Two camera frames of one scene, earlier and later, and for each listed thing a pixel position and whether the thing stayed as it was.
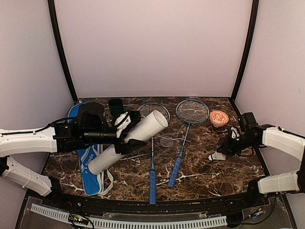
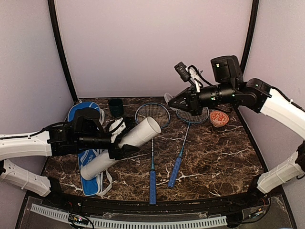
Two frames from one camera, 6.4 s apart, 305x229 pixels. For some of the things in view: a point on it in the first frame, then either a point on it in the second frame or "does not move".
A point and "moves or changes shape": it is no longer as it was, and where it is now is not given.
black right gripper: [228, 149] -> [192, 101]
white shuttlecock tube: [155, 121] moves or changes shape
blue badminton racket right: [189, 111] does not move
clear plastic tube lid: [166, 141] -> [167, 97]
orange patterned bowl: [218, 118] does not move
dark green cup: [116, 107] does not move
